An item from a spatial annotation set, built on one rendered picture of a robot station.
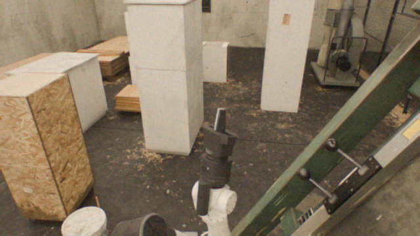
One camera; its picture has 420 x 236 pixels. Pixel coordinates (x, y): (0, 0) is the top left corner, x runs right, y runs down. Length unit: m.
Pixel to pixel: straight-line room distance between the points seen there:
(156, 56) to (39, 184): 1.55
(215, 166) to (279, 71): 3.66
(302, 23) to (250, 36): 4.60
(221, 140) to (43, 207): 2.25
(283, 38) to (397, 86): 3.28
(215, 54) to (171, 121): 2.66
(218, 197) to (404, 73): 0.67
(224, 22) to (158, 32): 5.93
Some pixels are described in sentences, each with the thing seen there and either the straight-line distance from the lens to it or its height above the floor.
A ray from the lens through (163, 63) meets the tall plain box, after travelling 2.94.
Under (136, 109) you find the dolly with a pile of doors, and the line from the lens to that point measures 4.39.
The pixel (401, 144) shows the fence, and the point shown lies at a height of 1.59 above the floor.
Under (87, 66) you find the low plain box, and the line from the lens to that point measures 4.20.
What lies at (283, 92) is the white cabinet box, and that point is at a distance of 4.46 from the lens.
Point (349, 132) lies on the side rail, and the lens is 1.04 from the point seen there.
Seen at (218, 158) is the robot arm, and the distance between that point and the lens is 0.76.
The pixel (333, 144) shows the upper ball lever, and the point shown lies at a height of 1.56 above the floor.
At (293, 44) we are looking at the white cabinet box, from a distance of 4.25.
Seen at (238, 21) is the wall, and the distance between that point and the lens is 8.64.
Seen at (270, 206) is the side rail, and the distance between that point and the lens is 1.17.
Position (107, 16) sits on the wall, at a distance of 9.87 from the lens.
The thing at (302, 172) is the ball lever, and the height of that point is 1.46.
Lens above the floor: 1.97
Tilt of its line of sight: 27 degrees down
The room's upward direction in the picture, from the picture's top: straight up
